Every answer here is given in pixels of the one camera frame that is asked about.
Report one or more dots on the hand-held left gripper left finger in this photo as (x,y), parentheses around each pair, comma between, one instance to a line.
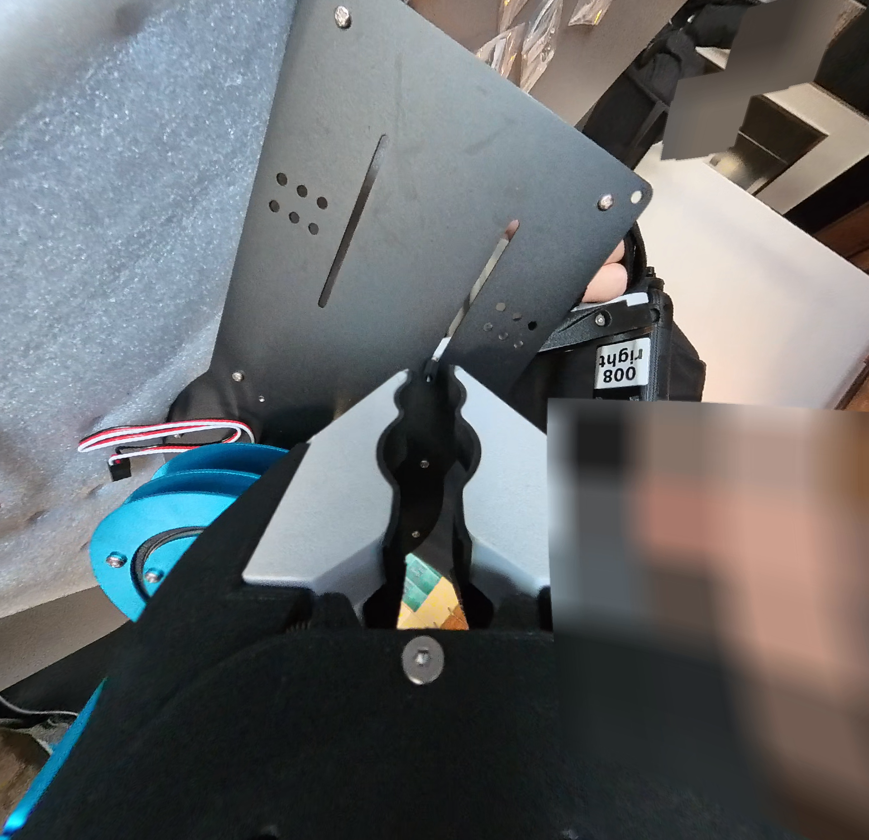
(319,514)

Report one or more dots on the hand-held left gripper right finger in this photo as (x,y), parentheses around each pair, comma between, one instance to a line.
(509,500)

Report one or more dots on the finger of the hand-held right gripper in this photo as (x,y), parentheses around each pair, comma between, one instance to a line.
(475,296)

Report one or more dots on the blue toy robot arm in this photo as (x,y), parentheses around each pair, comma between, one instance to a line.
(183,487)

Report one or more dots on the black triangular base plate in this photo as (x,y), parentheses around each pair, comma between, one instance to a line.
(407,106)

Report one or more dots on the dark grey desk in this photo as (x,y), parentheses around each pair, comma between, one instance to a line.
(611,59)

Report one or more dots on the person's right hand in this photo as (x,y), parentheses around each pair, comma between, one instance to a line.
(607,276)

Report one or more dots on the black storage box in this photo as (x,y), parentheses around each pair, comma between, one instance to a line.
(781,140)

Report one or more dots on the black backpack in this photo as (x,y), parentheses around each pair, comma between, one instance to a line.
(631,93)

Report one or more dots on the group of small clear bags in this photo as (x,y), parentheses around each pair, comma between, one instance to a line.
(536,45)

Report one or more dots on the white foam sheet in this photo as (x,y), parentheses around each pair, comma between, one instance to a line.
(102,242)

